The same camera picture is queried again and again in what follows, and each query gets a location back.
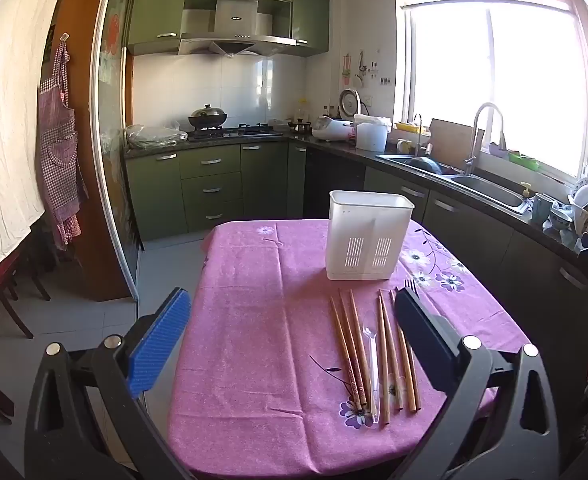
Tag clear plastic bag bundle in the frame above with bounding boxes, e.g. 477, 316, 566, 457
124, 121, 189, 150

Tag purple floral tablecloth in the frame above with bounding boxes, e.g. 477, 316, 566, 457
166, 217, 532, 478

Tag black gas stove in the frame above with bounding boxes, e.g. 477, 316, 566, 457
188, 122, 283, 141

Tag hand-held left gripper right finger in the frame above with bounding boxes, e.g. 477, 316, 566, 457
394, 287, 562, 480

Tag green kitchen cabinets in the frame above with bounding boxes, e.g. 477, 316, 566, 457
124, 140, 307, 243
126, 0, 332, 58

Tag dark wooden chair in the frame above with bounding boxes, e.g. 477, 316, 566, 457
0, 220, 50, 341

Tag black wok with lid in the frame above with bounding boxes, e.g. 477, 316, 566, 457
188, 104, 229, 132

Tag round white appliance lid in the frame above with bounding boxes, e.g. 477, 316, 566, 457
338, 88, 363, 121

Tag steel range hood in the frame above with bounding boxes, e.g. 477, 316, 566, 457
176, 0, 297, 58

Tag green upper kitchen cabinets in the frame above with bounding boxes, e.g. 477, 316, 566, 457
126, 0, 332, 58

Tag white lidded plastic bucket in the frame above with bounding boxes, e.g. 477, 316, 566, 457
354, 113, 392, 153

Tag green lower kitchen cabinets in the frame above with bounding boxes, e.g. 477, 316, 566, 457
124, 140, 307, 243

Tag green plastic tray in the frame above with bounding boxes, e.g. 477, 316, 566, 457
506, 149, 542, 170

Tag dark bowl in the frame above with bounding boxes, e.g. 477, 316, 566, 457
409, 156, 444, 176

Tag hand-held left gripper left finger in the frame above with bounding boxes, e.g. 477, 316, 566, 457
24, 287, 192, 480

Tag brown wooden partition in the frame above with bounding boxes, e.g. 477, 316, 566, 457
49, 0, 135, 303

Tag kitchen window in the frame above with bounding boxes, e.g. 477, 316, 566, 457
404, 0, 588, 181

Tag grey cup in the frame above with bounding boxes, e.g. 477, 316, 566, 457
530, 192, 554, 225

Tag dark brown wooden chopstick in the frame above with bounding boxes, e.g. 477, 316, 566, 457
349, 289, 373, 406
329, 298, 361, 408
339, 289, 369, 408

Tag white rice cooker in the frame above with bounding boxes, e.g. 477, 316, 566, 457
311, 115, 355, 142

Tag wooden cutting board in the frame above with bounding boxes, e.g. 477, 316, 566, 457
428, 118, 485, 171

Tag white plastic utensil holder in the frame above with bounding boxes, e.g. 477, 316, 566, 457
325, 190, 415, 282

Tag steel kitchen sink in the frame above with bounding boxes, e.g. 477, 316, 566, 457
376, 152, 529, 216

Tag clear plastic spoon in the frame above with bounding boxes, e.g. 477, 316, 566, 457
363, 326, 379, 423

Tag steel kitchen faucet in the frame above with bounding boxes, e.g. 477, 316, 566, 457
462, 102, 507, 177

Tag white hanging sheet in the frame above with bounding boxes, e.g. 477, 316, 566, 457
0, 0, 77, 303

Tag purple checked apron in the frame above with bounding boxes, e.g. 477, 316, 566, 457
36, 40, 87, 248

